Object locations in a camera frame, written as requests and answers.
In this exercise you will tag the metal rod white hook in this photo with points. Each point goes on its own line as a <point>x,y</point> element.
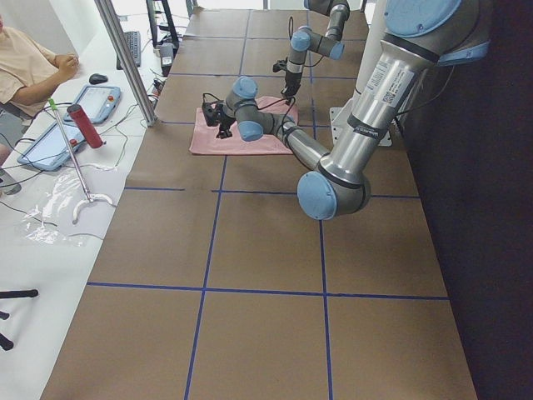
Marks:
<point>90,198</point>

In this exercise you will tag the lower teach pendant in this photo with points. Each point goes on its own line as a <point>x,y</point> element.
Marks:
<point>48,152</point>

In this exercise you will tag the teach pendant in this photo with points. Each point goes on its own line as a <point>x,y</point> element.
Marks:
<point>48,152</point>
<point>98,101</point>

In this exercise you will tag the aluminium frame post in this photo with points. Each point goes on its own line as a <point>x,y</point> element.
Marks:
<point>117,37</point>

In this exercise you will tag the black box with label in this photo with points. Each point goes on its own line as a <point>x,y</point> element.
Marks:
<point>167,54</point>

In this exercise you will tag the red cylinder bottle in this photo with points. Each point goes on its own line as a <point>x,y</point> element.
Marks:
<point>78,115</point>

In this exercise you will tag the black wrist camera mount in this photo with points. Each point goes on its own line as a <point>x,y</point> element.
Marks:
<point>280,65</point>
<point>212,113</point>

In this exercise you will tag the clear plastic bag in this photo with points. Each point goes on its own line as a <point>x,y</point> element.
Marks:
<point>49,219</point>

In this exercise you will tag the seated person beige shirt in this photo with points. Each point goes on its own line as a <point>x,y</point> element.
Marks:
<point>31,73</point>

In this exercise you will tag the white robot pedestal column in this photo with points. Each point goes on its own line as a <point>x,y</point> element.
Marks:
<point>371,54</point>

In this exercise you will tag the pink Snoopy t-shirt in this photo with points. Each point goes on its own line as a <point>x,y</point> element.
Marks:
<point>205,141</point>

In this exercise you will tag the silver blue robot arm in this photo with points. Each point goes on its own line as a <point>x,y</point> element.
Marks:
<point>418,35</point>
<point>305,40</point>

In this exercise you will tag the black keyboard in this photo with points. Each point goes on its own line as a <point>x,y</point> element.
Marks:
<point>133,42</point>

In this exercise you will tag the black computer mouse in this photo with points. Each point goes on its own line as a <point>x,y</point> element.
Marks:
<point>97,78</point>

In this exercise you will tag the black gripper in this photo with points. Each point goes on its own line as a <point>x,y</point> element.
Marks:
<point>290,79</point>
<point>227,119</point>

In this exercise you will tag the upper teach pendant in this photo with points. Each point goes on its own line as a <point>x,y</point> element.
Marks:
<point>98,101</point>

